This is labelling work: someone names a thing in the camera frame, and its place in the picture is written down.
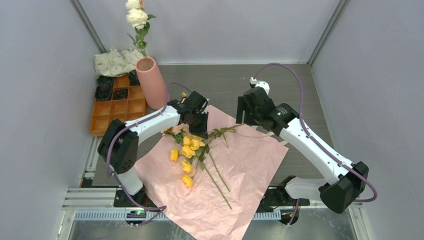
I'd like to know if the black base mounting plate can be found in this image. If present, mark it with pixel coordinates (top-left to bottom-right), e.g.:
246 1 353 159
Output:
113 185 310 213

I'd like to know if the black cable bundle in tray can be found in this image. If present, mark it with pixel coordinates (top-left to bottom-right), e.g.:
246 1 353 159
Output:
95 82 114 102

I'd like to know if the pink cylindrical vase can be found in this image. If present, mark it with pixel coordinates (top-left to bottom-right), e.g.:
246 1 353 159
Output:
135 57 170 110

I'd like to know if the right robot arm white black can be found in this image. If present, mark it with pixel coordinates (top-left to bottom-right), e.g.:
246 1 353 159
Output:
236 86 369 214

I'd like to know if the peach rose stem lower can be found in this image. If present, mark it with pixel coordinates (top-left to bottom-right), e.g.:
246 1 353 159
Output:
160 123 233 211

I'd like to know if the dark bundle at tray top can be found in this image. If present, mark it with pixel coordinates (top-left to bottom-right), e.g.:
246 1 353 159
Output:
128 70 140 86

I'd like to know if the orange compartment tray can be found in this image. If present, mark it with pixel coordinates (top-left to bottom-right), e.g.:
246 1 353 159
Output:
88 74 148 137

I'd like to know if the white rose stem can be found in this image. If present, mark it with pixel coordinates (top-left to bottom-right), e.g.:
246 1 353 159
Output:
124 0 156 70

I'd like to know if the cream printed ribbon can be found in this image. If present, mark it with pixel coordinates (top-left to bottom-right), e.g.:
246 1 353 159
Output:
266 132 288 146

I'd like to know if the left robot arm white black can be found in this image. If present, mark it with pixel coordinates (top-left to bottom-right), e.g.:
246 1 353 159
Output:
97 91 209 207

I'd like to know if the dark green cloth item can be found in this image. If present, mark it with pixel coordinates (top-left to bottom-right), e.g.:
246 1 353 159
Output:
96 75 115 85

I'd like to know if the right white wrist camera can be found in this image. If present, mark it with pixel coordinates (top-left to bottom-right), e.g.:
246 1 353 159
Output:
249 77 270 95

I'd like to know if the purple and pink wrapping paper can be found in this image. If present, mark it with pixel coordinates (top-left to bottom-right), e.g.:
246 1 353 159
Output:
134 105 290 240

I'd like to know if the cream patterned cloth bag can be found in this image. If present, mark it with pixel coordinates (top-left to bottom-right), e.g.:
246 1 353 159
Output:
93 48 144 77

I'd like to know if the small green-lit circuit board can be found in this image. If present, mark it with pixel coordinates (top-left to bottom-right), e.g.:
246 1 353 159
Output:
126 210 147 219

